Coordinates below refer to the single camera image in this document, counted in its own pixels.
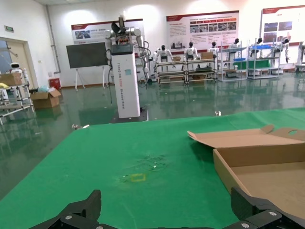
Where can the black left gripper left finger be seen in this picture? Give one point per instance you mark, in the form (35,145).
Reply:
(88,207)

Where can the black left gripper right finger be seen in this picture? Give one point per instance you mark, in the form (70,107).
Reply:
(247,207)

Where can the open brown cardboard box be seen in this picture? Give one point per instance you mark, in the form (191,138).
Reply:
(262,171)

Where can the open cardboard shipping box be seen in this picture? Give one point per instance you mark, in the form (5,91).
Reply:
(44,101)

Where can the small brown cardboard box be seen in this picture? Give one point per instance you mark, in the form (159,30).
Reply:
(177,58)
(206,55)

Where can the green table cloth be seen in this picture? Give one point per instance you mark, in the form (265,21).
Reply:
(95,155)

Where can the metal cloth clip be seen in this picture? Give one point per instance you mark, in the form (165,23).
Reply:
(76,126)
(218,113)

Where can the light blue plastic bag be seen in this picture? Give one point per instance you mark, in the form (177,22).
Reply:
(43,89)

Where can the red bin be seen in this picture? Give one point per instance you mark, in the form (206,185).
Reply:
(54,84)

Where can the blue plastic bin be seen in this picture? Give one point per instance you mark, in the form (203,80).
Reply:
(258,47)
(239,59)

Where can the yellow material pile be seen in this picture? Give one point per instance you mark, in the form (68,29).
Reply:
(3,85)

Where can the tall white shelf rack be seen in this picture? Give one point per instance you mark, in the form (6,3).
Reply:
(232,48)
(262,58)

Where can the black screen on white stand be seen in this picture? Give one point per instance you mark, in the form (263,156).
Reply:
(85,55)

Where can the low white pipe rack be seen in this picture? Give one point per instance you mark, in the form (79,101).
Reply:
(170,63)
(200,60)

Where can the white machine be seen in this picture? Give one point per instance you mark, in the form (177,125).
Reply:
(300,57)

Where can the small white round-head robot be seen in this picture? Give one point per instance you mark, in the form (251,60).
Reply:
(15,65)

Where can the white black humanoid robot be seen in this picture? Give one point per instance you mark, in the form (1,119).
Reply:
(236,41)
(259,40)
(286,41)
(190,51)
(213,50)
(163,53)

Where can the red and white info board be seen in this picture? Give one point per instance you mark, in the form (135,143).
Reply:
(181,31)
(95,33)
(281,16)

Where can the green exit sign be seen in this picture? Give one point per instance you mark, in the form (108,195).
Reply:
(9,28)

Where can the white pipe frame rack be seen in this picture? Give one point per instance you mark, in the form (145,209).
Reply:
(12,107)

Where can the beige door with frame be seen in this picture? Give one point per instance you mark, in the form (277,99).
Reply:
(23,57)

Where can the white wall pipe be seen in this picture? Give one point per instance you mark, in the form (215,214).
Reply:
(52,35)

